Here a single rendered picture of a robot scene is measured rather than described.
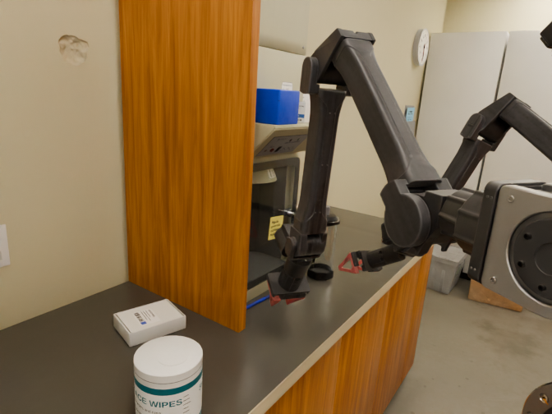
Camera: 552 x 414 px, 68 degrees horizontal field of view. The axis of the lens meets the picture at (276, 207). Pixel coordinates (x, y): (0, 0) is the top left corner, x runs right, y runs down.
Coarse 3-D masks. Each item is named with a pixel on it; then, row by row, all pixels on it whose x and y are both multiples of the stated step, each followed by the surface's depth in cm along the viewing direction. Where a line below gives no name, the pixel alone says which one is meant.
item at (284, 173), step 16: (288, 160) 133; (256, 176) 120; (272, 176) 127; (288, 176) 135; (256, 192) 122; (272, 192) 129; (288, 192) 137; (256, 208) 124; (272, 208) 131; (288, 208) 139; (256, 224) 125; (256, 240) 127; (272, 240) 135; (256, 256) 129; (272, 256) 137; (256, 272) 131; (272, 272) 139
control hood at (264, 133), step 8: (256, 128) 108; (264, 128) 107; (272, 128) 106; (280, 128) 107; (288, 128) 111; (296, 128) 114; (304, 128) 118; (256, 136) 109; (264, 136) 107; (272, 136) 109; (256, 144) 109; (264, 144) 110; (304, 144) 131; (256, 152) 112; (288, 152) 129
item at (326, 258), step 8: (328, 232) 146; (336, 232) 149; (328, 240) 147; (328, 248) 148; (320, 256) 149; (328, 256) 149; (312, 264) 151; (320, 264) 149; (328, 264) 150; (320, 272) 150; (328, 272) 151
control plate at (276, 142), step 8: (280, 136) 112; (288, 136) 116; (296, 136) 119; (304, 136) 124; (272, 144) 113; (280, 144) 117; (288, 144) 121; (296, 144) 125; (264, 152) 116; (272, 152) 119; (280, 152) 124
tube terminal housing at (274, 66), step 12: (264, 48) 114; (264, 60) 115; (276, 60) 119; (288, 60) 124; (300, 60) 129; (264, 72) 116; (276, 72) 120; (288, 72) 125; (300, 72) 130; (264, 84) 117; (276, 84) 121; (300, 96) 133; (276, 156) 129; (288, 156) 135; (252, 288) 133; (264, 288) 139
